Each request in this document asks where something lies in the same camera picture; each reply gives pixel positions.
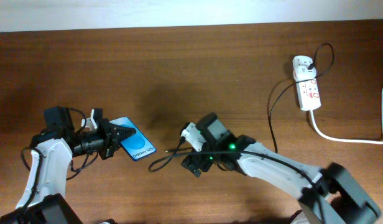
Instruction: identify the white power strip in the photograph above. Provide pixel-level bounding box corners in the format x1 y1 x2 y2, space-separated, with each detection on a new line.
292 55 321 111

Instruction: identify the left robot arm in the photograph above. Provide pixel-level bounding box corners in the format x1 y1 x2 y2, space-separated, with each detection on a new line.
0 106 136 223

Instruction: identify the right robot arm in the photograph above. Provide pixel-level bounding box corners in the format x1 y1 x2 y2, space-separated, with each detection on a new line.
180 113 382 223

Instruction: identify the blue smartphone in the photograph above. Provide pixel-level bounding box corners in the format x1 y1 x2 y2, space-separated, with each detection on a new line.
111 117 157 161

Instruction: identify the white usb charger adapter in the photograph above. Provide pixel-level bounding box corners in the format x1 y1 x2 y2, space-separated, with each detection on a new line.
293 65 316 82

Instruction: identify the white power strip cord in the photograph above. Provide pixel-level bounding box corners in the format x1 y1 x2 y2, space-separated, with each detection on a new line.
308 80 383 145

